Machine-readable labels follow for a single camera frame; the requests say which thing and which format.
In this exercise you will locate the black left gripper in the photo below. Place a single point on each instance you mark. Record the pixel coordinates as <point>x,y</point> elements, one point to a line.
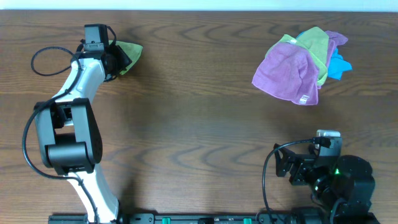
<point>123,58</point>

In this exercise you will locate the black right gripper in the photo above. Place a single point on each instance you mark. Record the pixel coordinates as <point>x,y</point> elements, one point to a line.
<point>303,163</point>

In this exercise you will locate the light green microfiber cloth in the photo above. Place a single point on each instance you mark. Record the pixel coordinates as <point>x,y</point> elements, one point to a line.
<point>133,51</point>

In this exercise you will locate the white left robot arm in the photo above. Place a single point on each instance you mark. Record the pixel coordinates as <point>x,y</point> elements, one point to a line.
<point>69,138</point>

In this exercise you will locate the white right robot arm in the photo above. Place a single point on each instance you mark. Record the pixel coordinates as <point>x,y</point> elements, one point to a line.
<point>342,185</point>

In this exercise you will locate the purple microfiber cloth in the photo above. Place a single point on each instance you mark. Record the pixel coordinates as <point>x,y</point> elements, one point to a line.
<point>288,73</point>

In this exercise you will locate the blue microfiber cloth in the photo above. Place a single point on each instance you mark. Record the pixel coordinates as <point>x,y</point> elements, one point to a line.
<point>334,61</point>

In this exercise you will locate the green cloth in pile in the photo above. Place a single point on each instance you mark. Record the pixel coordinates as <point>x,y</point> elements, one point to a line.
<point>315,41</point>

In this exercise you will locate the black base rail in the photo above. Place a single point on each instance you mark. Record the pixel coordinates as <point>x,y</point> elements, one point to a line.
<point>150,218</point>

